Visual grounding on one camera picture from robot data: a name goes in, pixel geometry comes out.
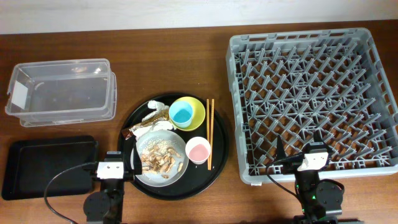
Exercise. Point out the round black serving tray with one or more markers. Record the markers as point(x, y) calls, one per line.
point(196, 178)

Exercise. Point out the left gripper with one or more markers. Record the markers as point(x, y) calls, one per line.
point(128, 175)

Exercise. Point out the wooden chopstick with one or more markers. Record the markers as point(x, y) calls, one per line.
point(211, 132)
point(208, 128)

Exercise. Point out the light blue cup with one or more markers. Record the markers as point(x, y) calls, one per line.
point(181, 113)

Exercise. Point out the white rice pile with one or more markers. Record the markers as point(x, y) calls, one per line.
point(155, 143)

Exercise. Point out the pink cup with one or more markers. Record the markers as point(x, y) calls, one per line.
point(198, 150)

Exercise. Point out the grey dishwasher rack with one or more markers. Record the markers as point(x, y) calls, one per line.
point(295, 83)

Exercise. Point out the peanut shells pile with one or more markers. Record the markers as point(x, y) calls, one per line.
point(161, 161)

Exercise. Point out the grey plate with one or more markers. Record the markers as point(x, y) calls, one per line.
point(179, 145)

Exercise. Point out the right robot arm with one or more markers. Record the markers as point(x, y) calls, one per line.
point(320, 199)

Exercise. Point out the clear plastic bin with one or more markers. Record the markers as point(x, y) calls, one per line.
point(62, 92)

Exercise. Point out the white tissue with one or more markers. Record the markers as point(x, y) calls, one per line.
point(157, 107)

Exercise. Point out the black rectangular tray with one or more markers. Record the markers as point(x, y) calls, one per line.
point(31, 164)

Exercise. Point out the yellow bowl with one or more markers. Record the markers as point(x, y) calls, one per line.
point(198, 113)

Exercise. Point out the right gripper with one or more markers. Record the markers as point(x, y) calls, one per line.
point(291, 165)

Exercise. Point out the brown snack wrapper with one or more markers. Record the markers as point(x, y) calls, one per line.
point(161, 116)

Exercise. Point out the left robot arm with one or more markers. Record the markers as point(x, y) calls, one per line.
point(106, 205)

